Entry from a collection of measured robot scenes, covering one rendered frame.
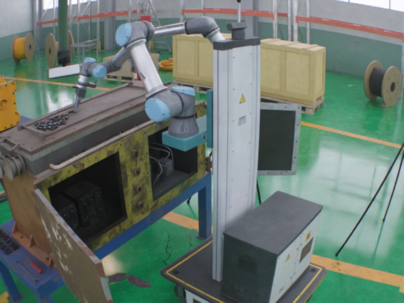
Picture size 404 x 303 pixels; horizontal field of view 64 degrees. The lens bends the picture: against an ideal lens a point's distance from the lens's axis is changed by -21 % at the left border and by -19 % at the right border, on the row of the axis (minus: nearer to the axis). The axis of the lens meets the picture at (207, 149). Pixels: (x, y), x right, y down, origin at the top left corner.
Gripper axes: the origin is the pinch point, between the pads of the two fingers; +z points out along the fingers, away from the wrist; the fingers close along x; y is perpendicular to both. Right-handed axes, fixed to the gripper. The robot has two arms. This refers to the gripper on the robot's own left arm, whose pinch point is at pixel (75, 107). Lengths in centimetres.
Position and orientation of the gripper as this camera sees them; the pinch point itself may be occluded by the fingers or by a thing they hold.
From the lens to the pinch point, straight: 232.5
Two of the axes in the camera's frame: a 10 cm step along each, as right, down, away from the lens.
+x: 4.7, 3.5, -8.1
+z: -3.2, 9.2, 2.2
